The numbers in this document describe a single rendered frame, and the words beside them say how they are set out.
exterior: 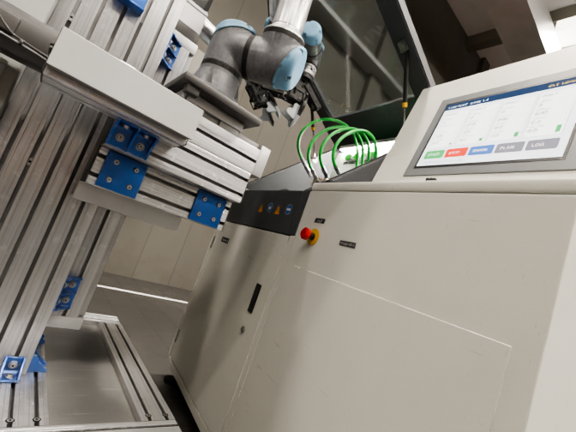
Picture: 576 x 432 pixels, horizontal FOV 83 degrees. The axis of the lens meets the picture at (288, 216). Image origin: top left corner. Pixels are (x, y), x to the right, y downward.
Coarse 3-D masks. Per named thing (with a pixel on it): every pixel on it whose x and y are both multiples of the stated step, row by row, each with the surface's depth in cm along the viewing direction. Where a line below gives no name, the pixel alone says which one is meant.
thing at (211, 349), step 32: (224, 256) 145; (256, 256) 121; (224, 288) 134; (256, 288) 113; (192, 320) 148; (224, 320) 124; (256, 320) 107; (192, 352) 136; (224, 352) 116; (192, 384) 126; (224, 384) 109; (224, 416) 102
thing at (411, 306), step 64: (512, 64) 106; (320, 192) 103; (384, 192) 82; (320, 256) 92; (384, 256) 74; (448, 256) 62; (512, 256) 54; (320, 320) 83; (384, 320) 68; (448, 320) 58; (512, 320) 51; (256, 384) 95; (320, 384) 76; (384, 384) 63; (448, 384) 54; (512, 384) 48
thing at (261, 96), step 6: (246, 84) 151; (252, 84) 151; (258, 84) 153; (246, 90) 153; (252, 90) 152; (258, 90) 152; (264, 90) 151; (252, 96) 151; (258, 96) 150; (264, 96) 151; (252, 102) 155; (258, 102) 148; (264, 102) 150; (258, 108) 154
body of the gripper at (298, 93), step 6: (300, 78) 129; (306, 78) 129; (300, 84) 129; (294, 90) 126; (300, 90) 127; (282, 96) 130; (288, 96) 126; (294, 96) 125; (300, 96) 127; (306, 96) 129; (288, 102) 130; (294, 102) 130; (300, 102) 128
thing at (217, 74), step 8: (208, 64) 85; (216, 64) 85; (224, 64) 85; (200, 72) 85; (208, 72) 85; (216, 72) 84; (224, 72) 85; (232, 72) 87; (208, 80) 84; (216, 80) 84; (224, 80) 85; (232, 80) 87; (240, 80) 90; (216, 88) 83; (224, 88) 84; (232, 88) 87; (232, 96) 86
